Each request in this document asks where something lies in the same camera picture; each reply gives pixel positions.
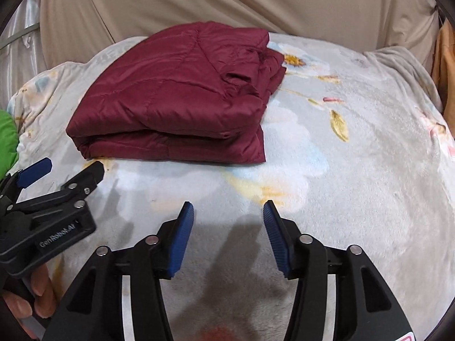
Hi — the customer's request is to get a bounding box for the floral fleece blanket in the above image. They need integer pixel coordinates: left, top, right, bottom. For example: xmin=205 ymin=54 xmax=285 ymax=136
xmin=7 ymin=32 xmax=455 ymax=341

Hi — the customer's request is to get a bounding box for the orange cloth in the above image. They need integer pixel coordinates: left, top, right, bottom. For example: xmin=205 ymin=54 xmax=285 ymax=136
xmin=431 ymin=18 xmax=455 ymax=114

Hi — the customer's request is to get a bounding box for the person's left hand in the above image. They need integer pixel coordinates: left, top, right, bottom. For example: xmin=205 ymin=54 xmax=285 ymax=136
xmin=2 ymin=263 xmax=59 ymax=322

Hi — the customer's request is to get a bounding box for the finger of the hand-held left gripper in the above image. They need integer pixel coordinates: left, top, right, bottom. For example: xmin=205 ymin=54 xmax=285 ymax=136
xmin=14 ymin=161 xmax=105 ymax=218
xmin=0 ymin=157 xmax=53 ymax=203

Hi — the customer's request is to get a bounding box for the green cloth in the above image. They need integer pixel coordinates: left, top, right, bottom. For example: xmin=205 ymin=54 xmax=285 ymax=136
xmin=0 ymin=109 xmax=19 ymax=180

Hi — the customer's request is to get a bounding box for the grey metal rail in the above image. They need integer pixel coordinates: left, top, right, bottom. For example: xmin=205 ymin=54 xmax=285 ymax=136
xmin=0 ymin=22 xmax=40 ymax=49

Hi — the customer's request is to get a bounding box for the white satin curtain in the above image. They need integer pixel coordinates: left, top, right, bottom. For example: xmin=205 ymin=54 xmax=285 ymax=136
xmin=0 ymin=0 xmax=48 ymax=104

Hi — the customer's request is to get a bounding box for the beige sheet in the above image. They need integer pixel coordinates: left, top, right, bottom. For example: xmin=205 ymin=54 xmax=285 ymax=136
xmin=39 ymin=0 xmax=440 ymax=68

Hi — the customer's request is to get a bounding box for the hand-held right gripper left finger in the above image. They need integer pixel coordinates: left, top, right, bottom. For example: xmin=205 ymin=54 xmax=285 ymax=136
xmin=43 ymin=201 xmax=195 ymax=341

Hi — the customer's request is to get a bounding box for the maroon quilted jacket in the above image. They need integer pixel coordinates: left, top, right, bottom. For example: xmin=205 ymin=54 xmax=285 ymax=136
xmin=66 ymin=21 xmax=288 ymax=165

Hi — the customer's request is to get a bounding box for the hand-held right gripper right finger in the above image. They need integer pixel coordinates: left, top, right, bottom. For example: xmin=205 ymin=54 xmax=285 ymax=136
xmin=262 ymin=199 xmax=415 ymax=341

